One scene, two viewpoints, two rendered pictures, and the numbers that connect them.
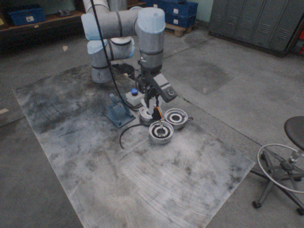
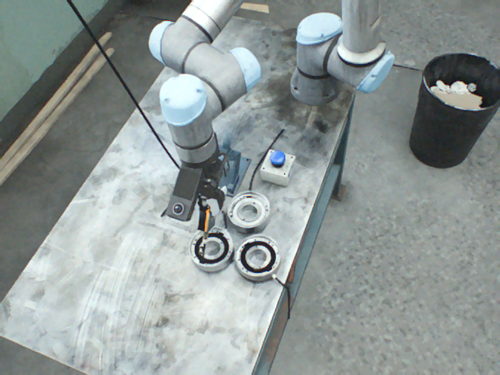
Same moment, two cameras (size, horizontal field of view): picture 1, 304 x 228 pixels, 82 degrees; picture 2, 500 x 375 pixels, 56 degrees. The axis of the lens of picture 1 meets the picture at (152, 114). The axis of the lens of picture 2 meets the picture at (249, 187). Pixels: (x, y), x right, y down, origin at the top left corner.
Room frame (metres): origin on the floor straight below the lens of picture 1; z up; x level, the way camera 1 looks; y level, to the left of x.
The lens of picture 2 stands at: (0.42, -0.55, 1.80)
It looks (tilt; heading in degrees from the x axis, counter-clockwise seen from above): 56 degrees down; 69
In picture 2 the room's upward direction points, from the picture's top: 7 degrees counter-clockwise
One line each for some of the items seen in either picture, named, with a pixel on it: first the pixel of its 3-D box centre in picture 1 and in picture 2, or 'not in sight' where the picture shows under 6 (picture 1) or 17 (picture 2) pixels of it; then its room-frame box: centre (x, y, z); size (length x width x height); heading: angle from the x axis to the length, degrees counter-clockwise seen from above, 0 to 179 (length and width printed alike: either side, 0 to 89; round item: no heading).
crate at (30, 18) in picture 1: (26, 15); not in sight; (3.48, 2.22, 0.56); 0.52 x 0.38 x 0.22; 129
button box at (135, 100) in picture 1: (134, 97); (278, 166); (0.76, 0.09, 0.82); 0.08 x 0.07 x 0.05; 42
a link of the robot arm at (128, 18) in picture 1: (135, 22); (222, 75); (0.63, 0.05, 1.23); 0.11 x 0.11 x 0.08; 20
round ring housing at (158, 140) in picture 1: (160, 132); (212, 249); (0.51, -0.04, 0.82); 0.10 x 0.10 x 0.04
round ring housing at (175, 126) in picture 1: (175, 119); (258, 258); (0.59, -0.11, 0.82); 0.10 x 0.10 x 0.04
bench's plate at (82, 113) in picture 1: (108, 119); (213, 162); (0.62, 0.22, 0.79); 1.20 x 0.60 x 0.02; 42
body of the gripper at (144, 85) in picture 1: (149, 78); (202, 165); (0.54, 0.01, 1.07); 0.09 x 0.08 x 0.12; 43
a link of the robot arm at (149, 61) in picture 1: (150, 57); (193, 141); (0.54, 0.00, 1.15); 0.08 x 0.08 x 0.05
